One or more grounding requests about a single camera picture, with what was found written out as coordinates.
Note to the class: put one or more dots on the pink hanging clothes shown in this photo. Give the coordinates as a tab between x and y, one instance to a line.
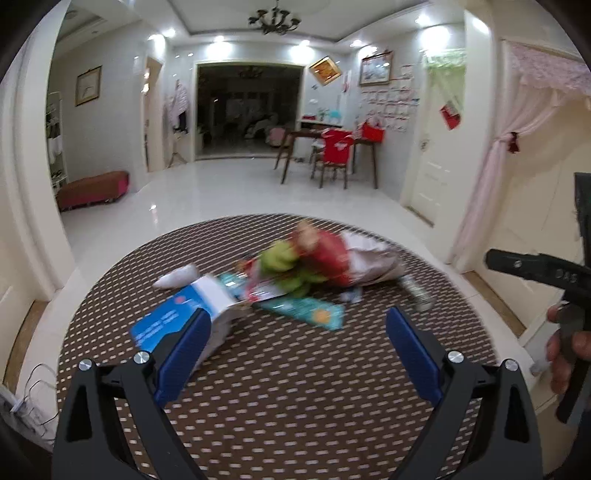
178	104

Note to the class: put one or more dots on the blue and white carton box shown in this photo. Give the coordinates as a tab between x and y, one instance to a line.
203	295

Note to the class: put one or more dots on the wooden chair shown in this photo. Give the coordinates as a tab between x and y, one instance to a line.
330	170

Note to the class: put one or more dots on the pink lace curtain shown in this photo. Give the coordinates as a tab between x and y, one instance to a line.
485	184

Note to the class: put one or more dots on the red shirt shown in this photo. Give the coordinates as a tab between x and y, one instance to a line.
337	145

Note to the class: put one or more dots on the group of wall certificates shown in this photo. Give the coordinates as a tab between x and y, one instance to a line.
392	104

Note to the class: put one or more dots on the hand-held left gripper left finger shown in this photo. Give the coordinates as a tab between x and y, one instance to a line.
184	355

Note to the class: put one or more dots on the white shelf rack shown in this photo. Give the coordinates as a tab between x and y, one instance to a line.
55	138

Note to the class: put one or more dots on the white tissue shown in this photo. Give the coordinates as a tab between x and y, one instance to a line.
178	277

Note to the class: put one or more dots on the red curtain tieback bow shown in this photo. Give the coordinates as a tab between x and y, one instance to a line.
512	143

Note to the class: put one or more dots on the white door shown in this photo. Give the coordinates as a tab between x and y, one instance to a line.
431	175

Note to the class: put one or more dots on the diamond red framed picture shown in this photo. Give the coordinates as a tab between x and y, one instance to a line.
325	70

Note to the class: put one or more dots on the small blue tube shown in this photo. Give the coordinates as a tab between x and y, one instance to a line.
418	290

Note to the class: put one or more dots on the red and green plush toy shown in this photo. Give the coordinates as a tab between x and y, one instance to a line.
328	254

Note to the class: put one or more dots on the dark wooden dining table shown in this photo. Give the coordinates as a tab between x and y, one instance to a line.
300	134

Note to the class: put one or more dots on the person's right hand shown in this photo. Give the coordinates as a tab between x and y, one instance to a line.
558	360

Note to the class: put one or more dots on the green snack wrapper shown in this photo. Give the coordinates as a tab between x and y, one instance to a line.
277	258

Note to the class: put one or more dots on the red bag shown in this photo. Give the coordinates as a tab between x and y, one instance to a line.
371	131

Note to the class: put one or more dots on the red door hanging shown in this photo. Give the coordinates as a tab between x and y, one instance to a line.
450	116

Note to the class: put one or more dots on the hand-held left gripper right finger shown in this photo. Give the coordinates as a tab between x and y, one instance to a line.
411	355

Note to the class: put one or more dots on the small framed wall picture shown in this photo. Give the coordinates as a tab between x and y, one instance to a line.
88	85

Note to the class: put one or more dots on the white and red wrapper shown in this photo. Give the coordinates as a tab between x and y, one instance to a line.
263	288

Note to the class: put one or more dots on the black chandelier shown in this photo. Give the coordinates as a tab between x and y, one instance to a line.
274	21

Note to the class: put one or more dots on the brown dotted tablecloth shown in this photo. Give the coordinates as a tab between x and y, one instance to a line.
295	392

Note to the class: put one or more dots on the red upholstered bench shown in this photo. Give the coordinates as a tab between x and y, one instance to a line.
92	187

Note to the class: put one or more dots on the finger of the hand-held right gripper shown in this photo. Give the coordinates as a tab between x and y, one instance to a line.
531	266

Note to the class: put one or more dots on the large framed wall picture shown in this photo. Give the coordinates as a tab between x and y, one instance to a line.
375	69

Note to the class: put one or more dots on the wooden coat stand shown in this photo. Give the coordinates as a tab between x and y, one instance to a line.
177	150

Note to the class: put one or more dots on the green lace valance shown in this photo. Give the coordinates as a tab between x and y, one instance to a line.
445	62

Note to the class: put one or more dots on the teal snack wrapper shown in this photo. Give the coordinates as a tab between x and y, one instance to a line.
304	311

